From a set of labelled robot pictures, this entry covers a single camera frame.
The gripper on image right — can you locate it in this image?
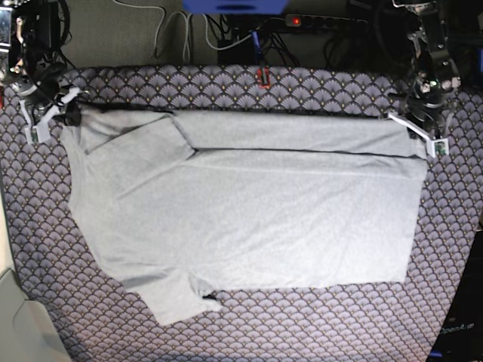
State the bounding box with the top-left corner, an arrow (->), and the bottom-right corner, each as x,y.
388,78 -> 459,130

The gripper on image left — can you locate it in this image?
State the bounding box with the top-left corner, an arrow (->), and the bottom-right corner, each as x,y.
11,69 -> 82,127

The light grey T-shirt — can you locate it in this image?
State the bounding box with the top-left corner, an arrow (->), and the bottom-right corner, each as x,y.
60,106 -> 428,325

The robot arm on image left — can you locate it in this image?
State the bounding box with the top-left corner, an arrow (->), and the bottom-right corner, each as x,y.
1,1 -> 81,127

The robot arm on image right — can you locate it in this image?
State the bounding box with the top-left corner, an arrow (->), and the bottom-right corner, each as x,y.
389,1 -> 461,138

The black power strip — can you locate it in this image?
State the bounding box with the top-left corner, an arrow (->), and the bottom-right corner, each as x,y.
285,14 -> 368,32

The red and black clamp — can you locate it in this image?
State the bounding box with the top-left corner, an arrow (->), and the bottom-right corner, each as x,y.
257,66 -> 271,89

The blue clamp at top centre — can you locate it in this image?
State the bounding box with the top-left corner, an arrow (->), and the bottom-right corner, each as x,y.
251,30 -> 260,55

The black power adapter box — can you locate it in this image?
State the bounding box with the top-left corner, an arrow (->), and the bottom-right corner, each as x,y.
217,39 -> 255,66

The blue box overhead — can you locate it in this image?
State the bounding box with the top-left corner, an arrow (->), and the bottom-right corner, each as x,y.
182,0 -> 288,14

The fan-patterned purple table cloth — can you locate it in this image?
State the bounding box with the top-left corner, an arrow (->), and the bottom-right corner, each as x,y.
1,88 -> 482,361

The grey plastic bin corner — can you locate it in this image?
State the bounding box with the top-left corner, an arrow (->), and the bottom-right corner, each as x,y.
1,269 -> 71,361

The white cable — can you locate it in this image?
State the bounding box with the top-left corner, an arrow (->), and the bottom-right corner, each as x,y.
153,10 -> 194,63

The black OpenArm base plate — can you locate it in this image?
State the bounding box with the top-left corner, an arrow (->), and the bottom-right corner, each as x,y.
427,230 -> 482,361

